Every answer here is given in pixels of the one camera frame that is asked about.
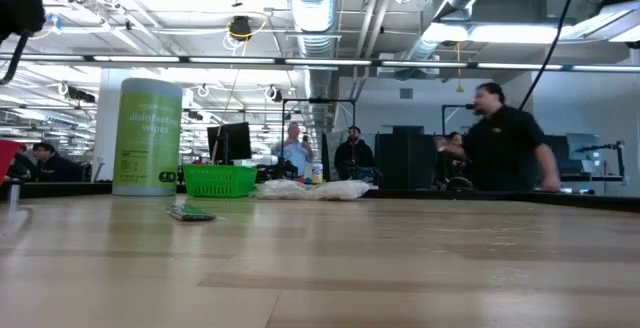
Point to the background black robot arm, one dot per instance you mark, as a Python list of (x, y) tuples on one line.
[(600, 148)]

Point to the person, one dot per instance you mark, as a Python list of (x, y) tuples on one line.
[(295, 153), (57, 168), (20, 165), (500, 148), (454, 140), (354, 155)]

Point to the white bottle with yellow label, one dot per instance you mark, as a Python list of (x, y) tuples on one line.
[(317, 174)]

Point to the vanity pack clear bag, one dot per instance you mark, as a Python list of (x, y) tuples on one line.
[(285, 189)]

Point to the black partition panel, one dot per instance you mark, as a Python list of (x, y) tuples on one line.
[(405, 160)]

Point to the long LED light bar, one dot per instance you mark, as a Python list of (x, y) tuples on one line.
[(320, 61)]

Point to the black computer monitor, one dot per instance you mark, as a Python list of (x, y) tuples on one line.
[(230, 140)]

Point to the narrow green plastic basket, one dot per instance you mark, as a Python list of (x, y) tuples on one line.
[(220, 180)]

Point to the black ceiling fixture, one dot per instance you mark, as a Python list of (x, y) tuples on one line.
[(240, 28)]

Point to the green disinfecting wipes canister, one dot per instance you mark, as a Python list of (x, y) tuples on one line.
[(149, 143)]

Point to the white pillar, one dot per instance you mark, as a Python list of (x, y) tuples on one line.
[(107, 118)]

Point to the grey computer monitor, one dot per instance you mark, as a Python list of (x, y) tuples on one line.
[(582, 145)]

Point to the background black rig frame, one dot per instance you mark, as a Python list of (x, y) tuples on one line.
[(320, 100), (450, 106)]

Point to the black aluminium table frame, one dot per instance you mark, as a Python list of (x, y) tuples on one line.
[(450, 195)]

